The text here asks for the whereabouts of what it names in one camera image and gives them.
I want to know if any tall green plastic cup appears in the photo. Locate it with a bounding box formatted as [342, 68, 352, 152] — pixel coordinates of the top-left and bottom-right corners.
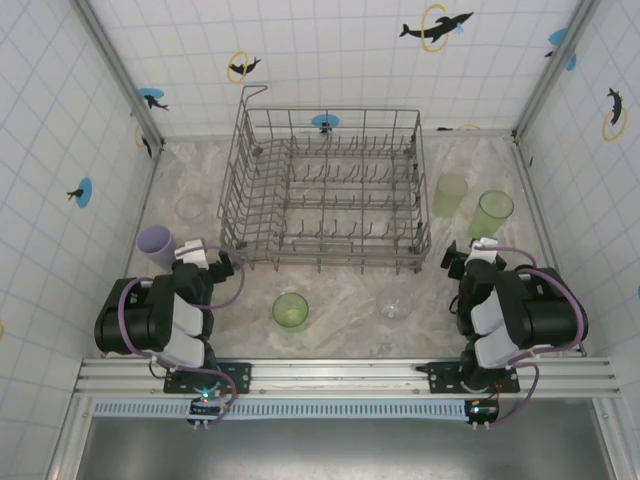
[467, 189, 515, 240]

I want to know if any large dolphin ring sticker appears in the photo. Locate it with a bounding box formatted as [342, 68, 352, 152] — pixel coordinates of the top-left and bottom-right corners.
[421, 2, 475, 54]

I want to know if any clear plastic cup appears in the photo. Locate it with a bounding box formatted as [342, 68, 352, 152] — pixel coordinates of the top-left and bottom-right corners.
[174, 193, 209, 222]
[375, 285, 414, 322]

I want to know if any short green plastic cup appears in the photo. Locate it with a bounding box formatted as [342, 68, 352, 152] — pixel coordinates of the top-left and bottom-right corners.
[271, 292, 311, 334]

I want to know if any aluminium side rail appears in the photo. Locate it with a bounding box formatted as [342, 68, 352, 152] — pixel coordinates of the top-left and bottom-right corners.
[512, 130, 589, 357]

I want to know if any blue circle shark sticker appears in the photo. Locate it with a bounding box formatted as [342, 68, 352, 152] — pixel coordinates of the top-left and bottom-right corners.
[137, 87, 170, 112]

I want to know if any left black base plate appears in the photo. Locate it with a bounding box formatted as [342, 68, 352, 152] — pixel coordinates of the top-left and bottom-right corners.
[163, 360, 253, 395]

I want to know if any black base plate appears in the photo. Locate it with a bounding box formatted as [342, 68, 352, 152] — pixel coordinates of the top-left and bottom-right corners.
[415, 360, 521, 395]
[163, 360, 253, 395]

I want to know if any white slotted cable duct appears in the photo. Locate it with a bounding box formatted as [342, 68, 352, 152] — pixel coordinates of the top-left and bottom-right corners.
[92, 399, 474, 419]

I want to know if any left controller board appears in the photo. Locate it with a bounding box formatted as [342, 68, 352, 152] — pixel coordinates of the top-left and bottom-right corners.
[187, 387, 236, 431]

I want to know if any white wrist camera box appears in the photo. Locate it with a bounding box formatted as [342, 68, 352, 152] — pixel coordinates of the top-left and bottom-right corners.
[467, 236, 501, 262]
[174, 238, 209, 270]

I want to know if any seahorse yellow ring sticker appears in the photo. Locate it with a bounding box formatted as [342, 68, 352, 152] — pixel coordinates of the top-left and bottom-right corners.
[601, 87, 629, 143]

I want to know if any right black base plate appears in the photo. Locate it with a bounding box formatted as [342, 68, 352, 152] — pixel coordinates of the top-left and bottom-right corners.
[415, 360, 521, 395]

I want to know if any controller board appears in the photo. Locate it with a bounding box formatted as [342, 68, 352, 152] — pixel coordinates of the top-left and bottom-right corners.
[464, 397, 500, 431]
[187, 387, 236, 431]

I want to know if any small dolphin ring sticker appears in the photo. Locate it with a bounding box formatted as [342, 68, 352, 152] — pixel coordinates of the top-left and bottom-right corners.
[227, 49, 263, 84]

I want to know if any pale frosted green cup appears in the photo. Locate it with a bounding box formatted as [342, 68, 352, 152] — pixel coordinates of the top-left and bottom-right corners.
[432, 173, 470, 219]

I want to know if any blue circle fish sticker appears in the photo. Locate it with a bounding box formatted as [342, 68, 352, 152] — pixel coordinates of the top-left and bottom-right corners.
[310, 113, 341, 136]

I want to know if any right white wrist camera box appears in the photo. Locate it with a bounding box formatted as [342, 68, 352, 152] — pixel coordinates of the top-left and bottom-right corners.
[467, 236, 501, 262]

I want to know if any right controller board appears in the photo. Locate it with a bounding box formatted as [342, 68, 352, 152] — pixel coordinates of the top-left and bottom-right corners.
[464, 397, 500, 431]

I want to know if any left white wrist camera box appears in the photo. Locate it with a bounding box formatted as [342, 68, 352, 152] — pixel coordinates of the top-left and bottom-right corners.
[174, 238, 209, 270]

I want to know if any purple plastic cup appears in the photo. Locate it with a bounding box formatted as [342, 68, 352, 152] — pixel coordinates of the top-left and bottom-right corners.
[136, 224, 179, 271]

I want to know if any aluminium frame post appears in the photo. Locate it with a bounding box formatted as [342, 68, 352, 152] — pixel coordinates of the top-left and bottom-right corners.
[73, 0, 167, 154]
[512, 0, 601, 140]

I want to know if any yellow ring fish sticker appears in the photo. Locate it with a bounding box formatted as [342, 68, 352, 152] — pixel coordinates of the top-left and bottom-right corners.
[134, 124, 154, 160]

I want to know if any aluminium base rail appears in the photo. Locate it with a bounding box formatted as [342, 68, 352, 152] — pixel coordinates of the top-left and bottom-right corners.
[74, 357, 621, 399]

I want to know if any blue patch wall sticker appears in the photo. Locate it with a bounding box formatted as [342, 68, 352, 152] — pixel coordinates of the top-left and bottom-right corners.
[543, 27, 579, 74]

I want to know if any grey wire dish rack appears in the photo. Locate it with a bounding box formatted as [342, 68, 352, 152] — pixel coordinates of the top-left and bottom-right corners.
[216, 84, 434, 276]

